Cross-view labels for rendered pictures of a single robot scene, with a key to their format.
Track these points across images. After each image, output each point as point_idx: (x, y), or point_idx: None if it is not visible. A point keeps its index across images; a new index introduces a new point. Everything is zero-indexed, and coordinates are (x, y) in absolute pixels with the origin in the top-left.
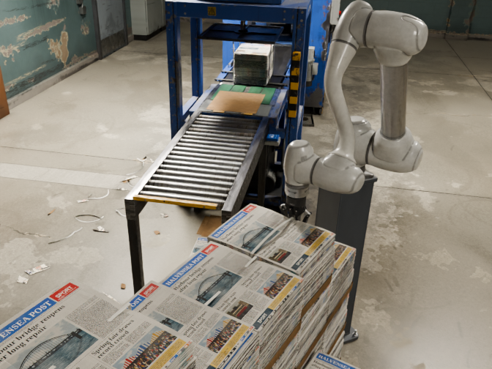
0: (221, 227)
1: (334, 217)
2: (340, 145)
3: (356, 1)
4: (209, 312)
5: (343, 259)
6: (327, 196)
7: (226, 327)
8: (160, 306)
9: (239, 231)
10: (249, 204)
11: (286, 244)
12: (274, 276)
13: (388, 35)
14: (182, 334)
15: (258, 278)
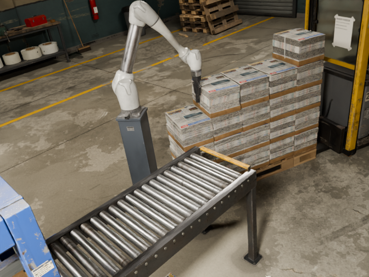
0: (231, 87)
1: (149, 129)
2: (183, 47)
3: (141, 0)
4: (257, 67)
5: (176, 109)
6: (144, 126)
7: (255, 65)
8: (271, 70)
9: (225, 84)
10: (210, 92)
11: (213, 79)
12: (228, 73)
13: None
14: (268, 65)
15: (234, 73)
